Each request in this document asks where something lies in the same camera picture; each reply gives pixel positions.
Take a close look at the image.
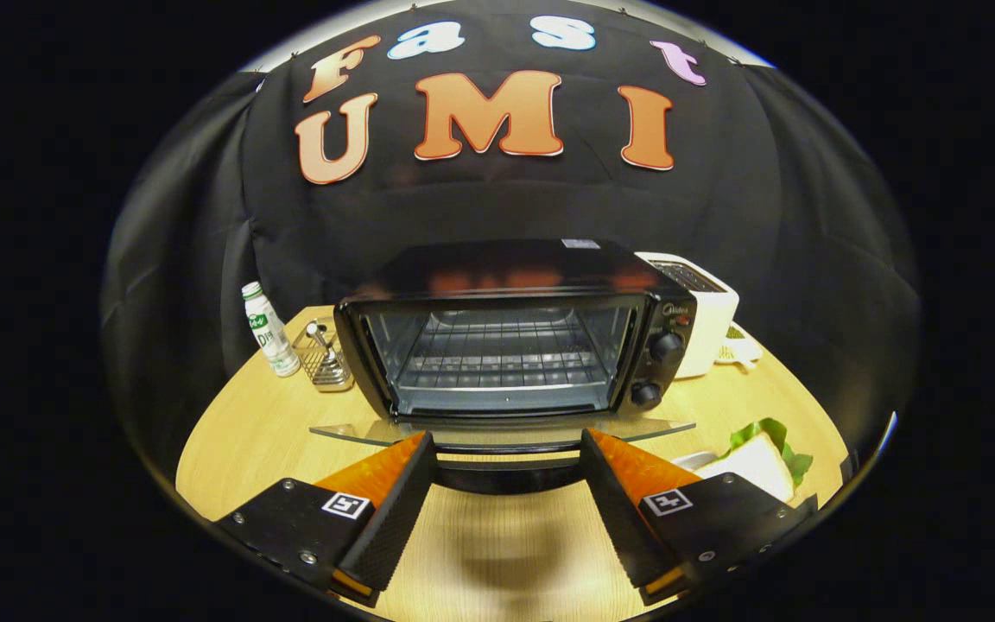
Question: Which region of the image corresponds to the black toaster oven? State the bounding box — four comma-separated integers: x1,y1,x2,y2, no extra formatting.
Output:
309,239,697,495

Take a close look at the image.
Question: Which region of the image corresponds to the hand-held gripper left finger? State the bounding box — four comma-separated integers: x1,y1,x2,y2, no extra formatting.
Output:
214,431,439,608

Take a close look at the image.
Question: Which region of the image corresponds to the white pop-up toaster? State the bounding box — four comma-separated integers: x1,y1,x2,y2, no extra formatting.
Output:
636,251,740,379

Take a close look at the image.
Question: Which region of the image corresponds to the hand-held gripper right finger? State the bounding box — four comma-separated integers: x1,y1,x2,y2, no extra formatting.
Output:
580,428,818,607

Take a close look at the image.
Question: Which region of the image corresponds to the white drink bottle green label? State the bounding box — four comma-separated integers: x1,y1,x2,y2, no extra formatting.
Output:
242,282,301,378

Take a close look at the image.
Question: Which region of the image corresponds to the white divided condiment dish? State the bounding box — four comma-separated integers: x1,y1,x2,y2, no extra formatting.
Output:
716,324,763,371

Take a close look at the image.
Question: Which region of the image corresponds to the black backdrop cloth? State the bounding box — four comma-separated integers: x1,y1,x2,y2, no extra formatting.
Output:
100,0,922,485

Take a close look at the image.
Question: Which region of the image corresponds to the wire cutlery holder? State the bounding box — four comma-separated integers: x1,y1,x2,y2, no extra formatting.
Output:
293,318,355,393

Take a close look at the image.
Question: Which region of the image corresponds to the lettuce sandwich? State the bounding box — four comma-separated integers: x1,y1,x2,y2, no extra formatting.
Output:
696,418,814,503

